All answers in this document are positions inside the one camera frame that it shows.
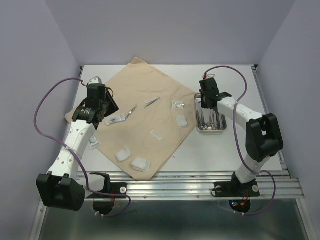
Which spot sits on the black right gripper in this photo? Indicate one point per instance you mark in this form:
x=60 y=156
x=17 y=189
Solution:
x=203 y=103

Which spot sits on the straight surgical scissors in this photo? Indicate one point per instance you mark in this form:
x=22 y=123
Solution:
x=212 y=117

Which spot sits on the green suture packet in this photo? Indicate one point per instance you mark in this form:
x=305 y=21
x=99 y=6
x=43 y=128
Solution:
x=94 y=142

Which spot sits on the white gauze pad right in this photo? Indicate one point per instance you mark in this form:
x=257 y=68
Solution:
x=182 y=121

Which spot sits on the beige cloth drape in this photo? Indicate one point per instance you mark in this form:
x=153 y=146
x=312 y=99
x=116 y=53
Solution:
x=134 y=84

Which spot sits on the white gauze pad stack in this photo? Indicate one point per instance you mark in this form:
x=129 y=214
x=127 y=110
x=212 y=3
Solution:
x=141 y=164

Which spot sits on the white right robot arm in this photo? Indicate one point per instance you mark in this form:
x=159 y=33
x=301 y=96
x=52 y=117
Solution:
x=263 y=138

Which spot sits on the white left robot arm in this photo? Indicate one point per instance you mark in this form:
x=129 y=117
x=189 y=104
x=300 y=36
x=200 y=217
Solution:
x=59 y=187

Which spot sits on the angled steel tweezers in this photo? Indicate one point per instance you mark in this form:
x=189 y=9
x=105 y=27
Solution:
x=131 y=112

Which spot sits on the fine curved forceps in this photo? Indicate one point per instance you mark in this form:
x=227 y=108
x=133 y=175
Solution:
x=158 y=98

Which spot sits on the aluminium mounting rail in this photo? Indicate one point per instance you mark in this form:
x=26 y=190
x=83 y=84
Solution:
x=173 y=186

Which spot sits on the white gauze pad left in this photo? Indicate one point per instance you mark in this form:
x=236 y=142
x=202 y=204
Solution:
x=123 y=155

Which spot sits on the small clear needle packet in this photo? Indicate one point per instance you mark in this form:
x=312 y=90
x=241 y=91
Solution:
x=178 y=105

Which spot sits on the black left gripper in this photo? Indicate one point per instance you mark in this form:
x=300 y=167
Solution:
x=114 y=106

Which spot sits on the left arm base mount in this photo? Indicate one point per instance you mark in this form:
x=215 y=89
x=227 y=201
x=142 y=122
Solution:
x=115 y=192

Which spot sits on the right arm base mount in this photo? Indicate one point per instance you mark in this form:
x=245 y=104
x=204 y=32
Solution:
x=240 y=193

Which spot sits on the white foil blade packet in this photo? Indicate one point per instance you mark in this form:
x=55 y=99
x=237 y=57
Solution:
x=156 y=135

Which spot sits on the white packet under forceps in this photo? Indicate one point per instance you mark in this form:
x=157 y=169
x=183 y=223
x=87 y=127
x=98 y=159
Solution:
x=150 y=101

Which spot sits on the stainless steel tray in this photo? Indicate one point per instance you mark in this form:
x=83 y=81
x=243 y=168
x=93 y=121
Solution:
x=211 y=131

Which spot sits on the clear packet black part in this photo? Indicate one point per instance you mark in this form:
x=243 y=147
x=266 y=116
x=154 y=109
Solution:
x=114 y=119

